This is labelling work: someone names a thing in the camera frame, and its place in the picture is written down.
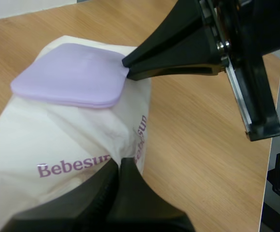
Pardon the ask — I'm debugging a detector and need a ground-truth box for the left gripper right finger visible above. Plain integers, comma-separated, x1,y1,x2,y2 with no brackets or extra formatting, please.
105,157,196,232

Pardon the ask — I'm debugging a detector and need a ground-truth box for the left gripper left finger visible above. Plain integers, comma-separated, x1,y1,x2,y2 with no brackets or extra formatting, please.
1,159,119,232

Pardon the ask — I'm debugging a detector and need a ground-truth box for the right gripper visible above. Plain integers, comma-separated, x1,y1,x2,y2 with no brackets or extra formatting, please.
121,0,242,82

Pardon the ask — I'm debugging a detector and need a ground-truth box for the white wet wipes pack lilac lid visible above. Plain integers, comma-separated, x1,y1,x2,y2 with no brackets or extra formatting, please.
0,35,153,232

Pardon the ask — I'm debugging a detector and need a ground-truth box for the checked cloth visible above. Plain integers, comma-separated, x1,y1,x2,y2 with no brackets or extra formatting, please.
0,0,177,22

